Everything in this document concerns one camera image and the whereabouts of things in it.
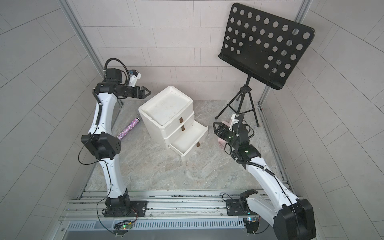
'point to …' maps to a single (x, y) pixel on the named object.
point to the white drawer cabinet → (170, 115)
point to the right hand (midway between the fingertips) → (215, 125)
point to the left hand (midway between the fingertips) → (147, 89)
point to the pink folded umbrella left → (222, 142)
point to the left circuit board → (121, 228)
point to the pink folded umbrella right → (227, 122)
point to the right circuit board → (252, 224)
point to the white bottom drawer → (187, 142)
